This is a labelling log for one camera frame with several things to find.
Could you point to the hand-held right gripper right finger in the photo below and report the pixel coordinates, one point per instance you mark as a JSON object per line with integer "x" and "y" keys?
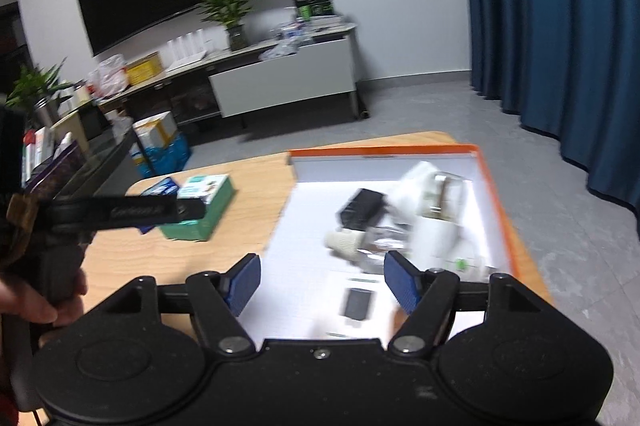
{"x": 402, "y": 281}

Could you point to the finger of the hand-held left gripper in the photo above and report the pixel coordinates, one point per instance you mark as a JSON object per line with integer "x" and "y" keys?
{"x": 125, "y": 212}

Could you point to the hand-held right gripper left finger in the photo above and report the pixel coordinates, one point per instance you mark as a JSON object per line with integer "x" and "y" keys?
{"x": 245, "y": 281}

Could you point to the white charger retail box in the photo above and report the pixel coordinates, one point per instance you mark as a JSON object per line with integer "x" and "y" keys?
{"x": 357, "y": 303}

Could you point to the white plug-in vaporizer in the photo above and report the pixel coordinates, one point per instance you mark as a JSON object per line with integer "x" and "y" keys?
{"x": 440, "y": 246}

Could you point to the glass refill bottle white cap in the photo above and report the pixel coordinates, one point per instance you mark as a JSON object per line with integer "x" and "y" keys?
{"x": 347, "y": 243}

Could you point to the black wall charger plug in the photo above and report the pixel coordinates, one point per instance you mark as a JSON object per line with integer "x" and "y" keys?
{"x": 362, "y": 208}

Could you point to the orange and white box tray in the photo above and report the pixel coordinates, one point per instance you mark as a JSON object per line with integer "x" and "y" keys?
{"x": 310, "y": 216}

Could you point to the white vaporizer with glass bottle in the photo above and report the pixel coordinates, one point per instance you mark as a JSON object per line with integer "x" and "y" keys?
{"x": 425, "y": 191}

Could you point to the person's left hand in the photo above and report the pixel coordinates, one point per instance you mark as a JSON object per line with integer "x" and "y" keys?
{"x": 25, "y": 303}

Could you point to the blue tin box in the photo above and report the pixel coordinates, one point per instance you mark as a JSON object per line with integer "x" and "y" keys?
{"x": 160, "y": 188}

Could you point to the black top ribbed counter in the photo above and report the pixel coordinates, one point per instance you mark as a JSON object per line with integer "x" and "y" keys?
{"x": 110, "y": 166}

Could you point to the green bandage box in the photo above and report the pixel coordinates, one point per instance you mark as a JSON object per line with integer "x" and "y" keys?
{"x": 212, "y": 213}

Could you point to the purple patterned tin basket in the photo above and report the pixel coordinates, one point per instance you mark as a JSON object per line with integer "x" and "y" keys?
{"x": 60, "y": 171}

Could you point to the white and blue carton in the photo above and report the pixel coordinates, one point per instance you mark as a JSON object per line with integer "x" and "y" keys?
{"x": 155, "y": 141}

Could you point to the white dropper bottle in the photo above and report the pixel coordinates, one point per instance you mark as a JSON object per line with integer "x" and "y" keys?
{"x": 65, "y": 145}

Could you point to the row of small medicine boxes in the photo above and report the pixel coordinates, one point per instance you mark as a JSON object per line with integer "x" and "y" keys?
{"x": 40, "y": 153}

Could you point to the white plastic bag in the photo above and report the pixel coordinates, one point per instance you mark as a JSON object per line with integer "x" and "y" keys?
{"x": 107, "y": 76}

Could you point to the yellow tin box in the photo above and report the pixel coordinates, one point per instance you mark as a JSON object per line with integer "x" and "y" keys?
{"x": 144, "y": 68}

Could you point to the leafy green potted plant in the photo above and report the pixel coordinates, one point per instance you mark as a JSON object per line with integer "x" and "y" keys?
{"x": 37, "y": 86}

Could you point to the white router with antennas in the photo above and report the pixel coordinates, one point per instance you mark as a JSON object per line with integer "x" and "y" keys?
{"x": 187, "y": 51}

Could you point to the low media console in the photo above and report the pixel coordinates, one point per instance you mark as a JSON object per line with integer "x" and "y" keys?
{"x": 285, "y": 76}

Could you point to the clear plastic bags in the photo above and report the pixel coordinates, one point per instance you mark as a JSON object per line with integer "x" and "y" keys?
{"x": 280, "y": 50}

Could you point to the potted plant in glass vase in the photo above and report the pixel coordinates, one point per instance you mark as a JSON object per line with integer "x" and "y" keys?
{"x": 230, "y": 11}

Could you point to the pile of small boxes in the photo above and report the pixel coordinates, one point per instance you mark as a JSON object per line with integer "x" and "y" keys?
{"x": 315, "y": 26}

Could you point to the black and green box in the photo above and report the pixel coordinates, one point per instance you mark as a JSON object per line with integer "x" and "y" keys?
{"x": 312, "y": 5}

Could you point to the blue curtain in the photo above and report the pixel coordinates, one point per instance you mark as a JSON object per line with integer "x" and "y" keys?
{"x": 550, "y": 31}

